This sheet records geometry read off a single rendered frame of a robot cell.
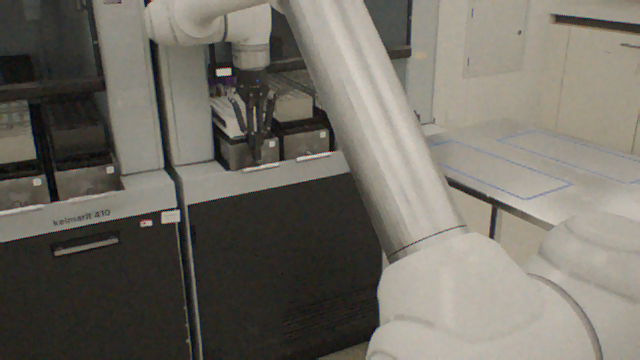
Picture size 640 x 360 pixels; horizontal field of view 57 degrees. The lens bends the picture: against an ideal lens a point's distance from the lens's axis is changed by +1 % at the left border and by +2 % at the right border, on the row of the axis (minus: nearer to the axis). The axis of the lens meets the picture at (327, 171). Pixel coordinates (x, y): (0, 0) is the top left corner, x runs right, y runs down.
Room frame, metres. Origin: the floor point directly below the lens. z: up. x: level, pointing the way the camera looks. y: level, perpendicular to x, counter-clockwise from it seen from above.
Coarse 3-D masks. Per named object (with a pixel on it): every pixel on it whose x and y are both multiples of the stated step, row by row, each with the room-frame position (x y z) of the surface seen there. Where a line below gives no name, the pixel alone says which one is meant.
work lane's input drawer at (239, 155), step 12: (216, 132) 1.52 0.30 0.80; (216, 144) 1.51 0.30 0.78; (228, 144) 1.42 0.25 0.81; (240, 144) 1.42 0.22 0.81; (264, 144) 1.45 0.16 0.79; (276, 144) 1.46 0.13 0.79; (228, 156) 1.41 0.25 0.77; (240, 156) 1.42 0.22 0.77; (252, 156) 1.43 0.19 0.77; (264, 156) 1.45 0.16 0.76; (276, 156) 1.46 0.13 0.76; (240, 168) 1.42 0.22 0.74; (252, 168) 1.39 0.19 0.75; (264, 168) 1.40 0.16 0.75
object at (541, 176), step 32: (480, 128) 1.48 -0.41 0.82; (512, 128) 1.48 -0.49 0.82; (544, 128) 1.47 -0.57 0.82; (448, 160) 1.24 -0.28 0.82; (480, 160) 1.24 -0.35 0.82; (512, 160) 1.24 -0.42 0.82; (544, 160) 1.24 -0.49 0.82; (576, 160) 1.23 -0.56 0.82; (608, 160) 1.23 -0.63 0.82; (480, 192) 1.07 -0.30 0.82; (512, 192) 1.06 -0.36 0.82; (544, 192) 1.06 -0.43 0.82; (576, 192) 1.06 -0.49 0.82; (608, 192) 1.06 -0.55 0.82; (544, 224) 0.94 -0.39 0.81; (384, 256) 1.33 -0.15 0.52
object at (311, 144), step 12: (276, 132) 1.52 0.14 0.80; (288, 132) 1.49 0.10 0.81; (300, 132) 1.51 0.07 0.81; (312, 132) 1.52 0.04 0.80; (324, 132) 1.53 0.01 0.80; (288, 144) 1.48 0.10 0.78; (300, 144) 1.50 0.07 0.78; (312, 144) 1.52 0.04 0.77; (324, 144) 1.53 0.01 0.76; (288, 156) 1.48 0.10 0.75; (300, 156) 1.50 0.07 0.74; (312, 156) 1.47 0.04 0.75; (324, 156) 1.48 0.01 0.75
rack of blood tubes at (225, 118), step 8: (216, 96) 1.68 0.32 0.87; (224, 96) 1.69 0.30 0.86; (216, 104) 1.60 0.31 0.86; (224, 104) 1.60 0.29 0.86; (240, 104) 1.59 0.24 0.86; (216, 112) 1.54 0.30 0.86; (224, 112) 1.52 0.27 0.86; (232, 112) 1.51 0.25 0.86; (216, 120) 1.62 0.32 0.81; (224, 120) 1.62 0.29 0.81; (232, 120) 1.45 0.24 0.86; (256, 120) 1.47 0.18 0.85; (224, 128) 1.49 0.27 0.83; (232, 128) 1.45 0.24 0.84; (256, 128) 1.47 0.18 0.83; (232, 136) 1.45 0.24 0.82
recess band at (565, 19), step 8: (560, 16) 3.53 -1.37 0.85; (568, 16) 3.48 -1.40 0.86; (576, 24) 3.42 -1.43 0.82; (584, 24) 3.38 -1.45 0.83; (592, 24) 3.33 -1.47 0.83; (600, 24) 3.28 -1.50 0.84; (608, 24) 3.24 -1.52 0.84; (616, 24) 3.20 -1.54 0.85; (624, 24) 3.15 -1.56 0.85; (632, 24) 3.11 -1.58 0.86; (632, 32) 3.10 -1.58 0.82
